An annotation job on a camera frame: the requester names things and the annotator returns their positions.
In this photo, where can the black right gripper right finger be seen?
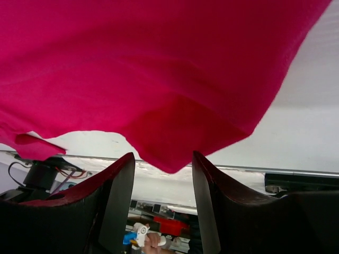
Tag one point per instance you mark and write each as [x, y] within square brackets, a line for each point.
[234, 218]

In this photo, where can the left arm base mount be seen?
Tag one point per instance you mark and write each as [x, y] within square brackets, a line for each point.
[43, 179]

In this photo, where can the red box in background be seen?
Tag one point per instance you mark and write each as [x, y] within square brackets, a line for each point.
[170, 226]

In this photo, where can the operator hand in background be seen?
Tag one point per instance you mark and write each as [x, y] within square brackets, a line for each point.
[151, 244]

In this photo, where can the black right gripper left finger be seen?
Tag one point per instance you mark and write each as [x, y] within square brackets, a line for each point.
[89, 217]

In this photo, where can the white blue handheld device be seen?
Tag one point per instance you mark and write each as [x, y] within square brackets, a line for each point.
[139, 235]

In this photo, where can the red t shirt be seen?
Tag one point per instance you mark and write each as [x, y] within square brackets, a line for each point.
[172, 77]

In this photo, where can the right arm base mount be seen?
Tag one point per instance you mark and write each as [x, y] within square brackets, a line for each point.
[281, 184]

